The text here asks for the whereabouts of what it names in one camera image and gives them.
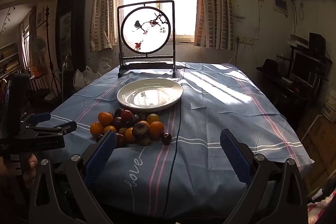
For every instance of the dark framed painting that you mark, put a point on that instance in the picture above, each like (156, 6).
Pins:
(69, 29)

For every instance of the blue striped tablecloth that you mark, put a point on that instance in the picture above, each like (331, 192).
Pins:
(210, 121)

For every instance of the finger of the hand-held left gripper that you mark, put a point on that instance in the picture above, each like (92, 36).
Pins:
(63, 127)
(39, 117)

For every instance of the black hat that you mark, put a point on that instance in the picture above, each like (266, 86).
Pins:
(269, 65)

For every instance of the black speaker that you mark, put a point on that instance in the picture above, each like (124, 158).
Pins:
(316, 41)

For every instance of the white electrical box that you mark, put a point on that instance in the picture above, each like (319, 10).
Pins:
(280, 5)

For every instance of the white plastic bag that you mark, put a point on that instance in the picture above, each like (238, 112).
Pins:
(105, 64)
(81, 77)

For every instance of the checked curtain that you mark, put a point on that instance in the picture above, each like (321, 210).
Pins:
(101, 16)
(215, 3)

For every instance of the person's left hand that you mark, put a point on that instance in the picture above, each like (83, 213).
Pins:
(31, 167)

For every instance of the dark cherry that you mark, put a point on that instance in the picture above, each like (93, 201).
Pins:
(166, 138)
(99, 138)

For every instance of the dark wooden coat rack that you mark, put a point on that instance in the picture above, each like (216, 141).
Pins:
(48, 37)

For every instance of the bookshelf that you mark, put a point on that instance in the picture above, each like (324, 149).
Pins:
(9, 61)

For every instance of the computer monitor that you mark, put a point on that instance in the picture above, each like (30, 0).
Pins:
(307, 66)

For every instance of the dark desk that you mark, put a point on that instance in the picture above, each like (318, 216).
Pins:
(286, 92)

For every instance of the white plate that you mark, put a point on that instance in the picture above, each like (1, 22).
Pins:
(149, 98)

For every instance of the dark red plum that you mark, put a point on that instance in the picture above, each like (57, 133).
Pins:
(118, 111)
(119, 122)

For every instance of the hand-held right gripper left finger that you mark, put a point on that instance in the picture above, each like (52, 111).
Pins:
(101, 158)

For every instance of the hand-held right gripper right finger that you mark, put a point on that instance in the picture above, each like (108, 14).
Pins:
(236, 155)

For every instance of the round bird painting table screen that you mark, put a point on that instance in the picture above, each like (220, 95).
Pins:
(147, 37)

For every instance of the standing fan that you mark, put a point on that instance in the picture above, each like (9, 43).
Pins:
(39, 45)

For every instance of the pink floral cloth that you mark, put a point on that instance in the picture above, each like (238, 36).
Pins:
(319, 209)

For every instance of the white bucket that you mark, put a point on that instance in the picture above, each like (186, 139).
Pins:
(329, 108)

